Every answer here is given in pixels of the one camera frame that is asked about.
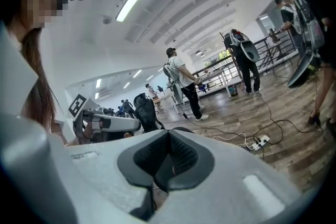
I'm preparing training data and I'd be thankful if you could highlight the white power strip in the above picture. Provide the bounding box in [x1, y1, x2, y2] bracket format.
[245, 135, 271, 152]

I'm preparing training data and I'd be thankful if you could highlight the white cable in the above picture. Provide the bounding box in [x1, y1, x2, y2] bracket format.
[212, 132, 263, 152]

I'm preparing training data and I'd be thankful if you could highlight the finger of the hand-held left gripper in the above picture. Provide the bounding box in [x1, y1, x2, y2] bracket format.
[101, 114, 142, 133]

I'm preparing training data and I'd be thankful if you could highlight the black cable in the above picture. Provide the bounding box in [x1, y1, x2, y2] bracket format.
[182, 112, 248, 140]
[259, 93, 286, 145]
[267, 119, 325, 146]

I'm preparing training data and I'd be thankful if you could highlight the black metal railing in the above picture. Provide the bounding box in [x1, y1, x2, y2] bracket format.
[194, 31, 300, 79]

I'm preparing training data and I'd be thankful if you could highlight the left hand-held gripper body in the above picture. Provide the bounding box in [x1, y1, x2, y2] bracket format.
[67, 94, 106, 141]

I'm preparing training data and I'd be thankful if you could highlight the person's left hand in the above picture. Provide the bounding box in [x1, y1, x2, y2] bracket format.
[83, 121, 103, 141]

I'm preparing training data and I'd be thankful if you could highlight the grey backpack unit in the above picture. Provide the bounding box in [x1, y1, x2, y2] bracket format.
[287, 49, 322, 88]
[163, 62, 184, 106]
[226, 30, 260, 62]

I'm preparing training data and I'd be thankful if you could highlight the person's face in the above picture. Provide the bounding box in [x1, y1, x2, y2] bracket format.
[19, 0, 69, 30]

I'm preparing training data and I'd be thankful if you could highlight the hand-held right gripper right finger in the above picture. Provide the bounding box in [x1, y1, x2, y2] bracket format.
[146, 129, 303, 224]

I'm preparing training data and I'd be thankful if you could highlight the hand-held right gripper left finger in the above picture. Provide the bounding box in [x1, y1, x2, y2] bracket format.
[65, 129, 172, 221]

